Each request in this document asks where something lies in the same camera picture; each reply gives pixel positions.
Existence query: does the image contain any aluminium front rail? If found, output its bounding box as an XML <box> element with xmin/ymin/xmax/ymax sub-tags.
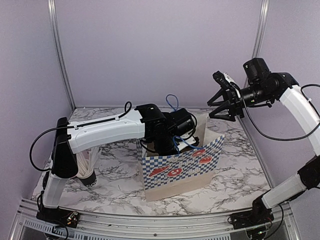
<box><xmin>8</xmin><ymin>199</ymin><xmax>301</xmax><ymax>240</ymax></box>

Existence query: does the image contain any black cup holding straws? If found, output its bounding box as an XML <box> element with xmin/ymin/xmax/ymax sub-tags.
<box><xmin>76</xmin><ymin>169</ymin><xmax>97</xmax><ymax>188</ymax></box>

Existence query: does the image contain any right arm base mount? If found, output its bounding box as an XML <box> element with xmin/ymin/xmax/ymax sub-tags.
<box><xmin>227</xmin><ymin>196</ymin><xmax>275</xmax><ymax>230</ymax></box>

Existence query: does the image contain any right aluminium frame post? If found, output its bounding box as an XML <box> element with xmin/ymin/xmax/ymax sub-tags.
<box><xmin>251</xmin><ymin>0</ymin><xmax>270</xmax><ymax>58</ymax></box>

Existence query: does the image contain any aluminium frame post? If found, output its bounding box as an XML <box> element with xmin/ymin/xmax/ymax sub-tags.
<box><xmin>251</xmin><ymin>0</ymin><xmax>270</xmax><ymax>58</ymax></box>
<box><xmin>47</xmin><ymin>0</ymin><xmax>76</xmax><ymax>111</ymax></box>

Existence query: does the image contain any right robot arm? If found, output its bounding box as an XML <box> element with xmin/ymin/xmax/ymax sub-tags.
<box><xmin>207</xmin><ymin>58</ymin><xmax>320</xmax><ymax>224</ymax></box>

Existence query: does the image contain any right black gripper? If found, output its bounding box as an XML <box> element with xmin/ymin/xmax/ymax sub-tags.
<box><xmin>208</xmin><ymin>82</ymin><xmax>273</xmax><ymax>121</ymax></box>

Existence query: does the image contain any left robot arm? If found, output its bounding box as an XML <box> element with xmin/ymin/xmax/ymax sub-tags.
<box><xmin>40</xmin><ymin>101</ymin><xmax>198</xmax><ymax>223</ymax></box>

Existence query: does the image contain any left aluminium frame post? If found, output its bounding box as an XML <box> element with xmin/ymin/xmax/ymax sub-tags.
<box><xmin>47</xmin><ymin>0</ymin><xmax>76</xmax><ymax>111</ymax></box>

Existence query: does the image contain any blue checkered paper bag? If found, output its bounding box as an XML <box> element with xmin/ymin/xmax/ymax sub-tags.
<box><xmin>136</xmin><ymin>113</ymin><xmax>225</xmax><ymax>202</ymax></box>

